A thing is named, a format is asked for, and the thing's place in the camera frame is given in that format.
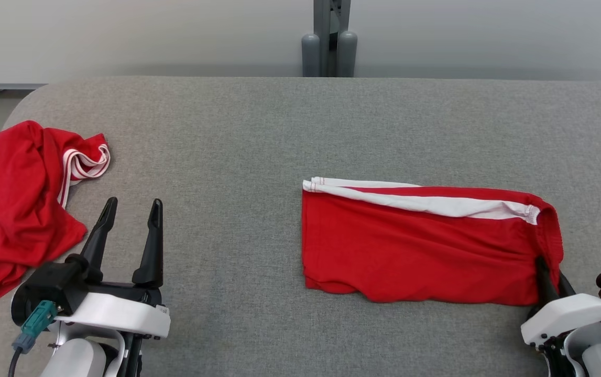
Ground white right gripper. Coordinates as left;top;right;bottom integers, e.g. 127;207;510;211
520;256;601;377

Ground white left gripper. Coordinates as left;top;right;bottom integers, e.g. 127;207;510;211
54;197;171;377

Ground red and white basketball jersey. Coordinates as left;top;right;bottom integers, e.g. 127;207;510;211
0;120;111;318

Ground red shorts with white trim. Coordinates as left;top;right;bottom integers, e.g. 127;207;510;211
301;177;564;306

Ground black cable with teal plug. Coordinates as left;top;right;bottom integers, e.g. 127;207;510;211
8;301;59;377

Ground grey metal stand post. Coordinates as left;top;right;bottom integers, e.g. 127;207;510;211
301;0;358;78

